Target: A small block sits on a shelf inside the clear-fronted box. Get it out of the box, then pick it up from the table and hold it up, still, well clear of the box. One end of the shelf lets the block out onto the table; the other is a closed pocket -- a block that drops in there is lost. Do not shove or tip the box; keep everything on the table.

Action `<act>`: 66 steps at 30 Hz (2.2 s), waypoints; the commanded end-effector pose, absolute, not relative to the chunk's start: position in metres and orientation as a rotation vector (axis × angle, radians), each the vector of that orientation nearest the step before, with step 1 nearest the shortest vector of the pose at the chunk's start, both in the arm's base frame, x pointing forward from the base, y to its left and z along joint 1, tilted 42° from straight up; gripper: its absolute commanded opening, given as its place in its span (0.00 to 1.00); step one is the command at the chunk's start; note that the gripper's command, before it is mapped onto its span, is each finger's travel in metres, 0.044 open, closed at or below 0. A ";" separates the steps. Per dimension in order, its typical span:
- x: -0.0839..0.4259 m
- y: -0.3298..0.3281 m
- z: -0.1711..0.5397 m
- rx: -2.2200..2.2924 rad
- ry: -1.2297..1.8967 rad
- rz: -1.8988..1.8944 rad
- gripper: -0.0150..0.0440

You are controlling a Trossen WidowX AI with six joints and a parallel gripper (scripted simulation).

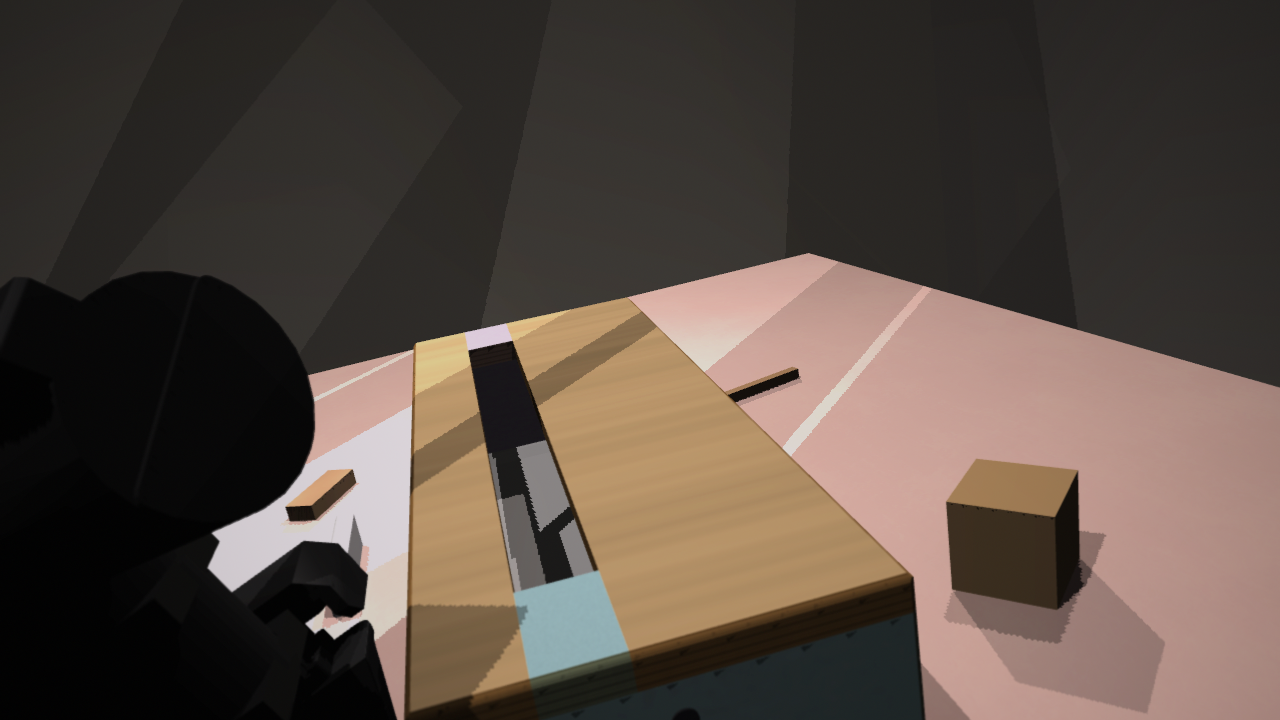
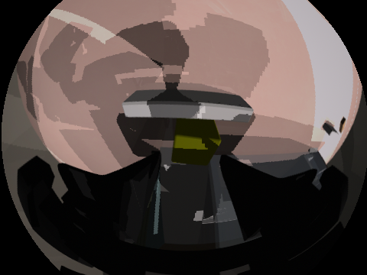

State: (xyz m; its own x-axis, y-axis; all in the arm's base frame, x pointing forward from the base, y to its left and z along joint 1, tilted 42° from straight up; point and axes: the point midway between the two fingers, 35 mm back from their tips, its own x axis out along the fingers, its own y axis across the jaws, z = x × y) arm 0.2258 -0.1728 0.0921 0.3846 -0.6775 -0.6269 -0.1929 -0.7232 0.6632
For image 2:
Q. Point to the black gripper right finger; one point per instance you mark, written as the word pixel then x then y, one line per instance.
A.
pixel 257 196

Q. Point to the small brown block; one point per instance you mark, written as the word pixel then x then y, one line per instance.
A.
pixel 342 125

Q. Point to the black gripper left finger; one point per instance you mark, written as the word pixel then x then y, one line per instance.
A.
pixel 124 194

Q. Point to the olive yellow cube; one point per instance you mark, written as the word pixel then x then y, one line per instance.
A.
pixel 195 141

